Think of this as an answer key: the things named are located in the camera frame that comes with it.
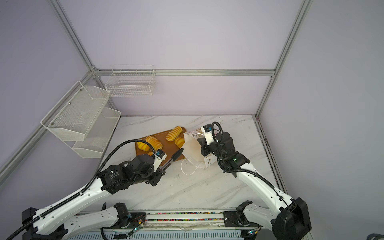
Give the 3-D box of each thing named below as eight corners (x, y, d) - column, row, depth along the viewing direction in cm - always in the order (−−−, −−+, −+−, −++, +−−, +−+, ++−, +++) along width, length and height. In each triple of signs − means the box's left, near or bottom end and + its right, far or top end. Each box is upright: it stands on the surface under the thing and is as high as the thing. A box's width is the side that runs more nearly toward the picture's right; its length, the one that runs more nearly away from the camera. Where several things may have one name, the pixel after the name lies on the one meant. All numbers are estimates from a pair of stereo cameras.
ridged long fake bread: (164, 139, 106) (164, 136, 104) (177, 127, 114) (177, 124, 112) (171, 143, 104) (170, 140, 102) (183, 130, 112) (183, 128, 109)
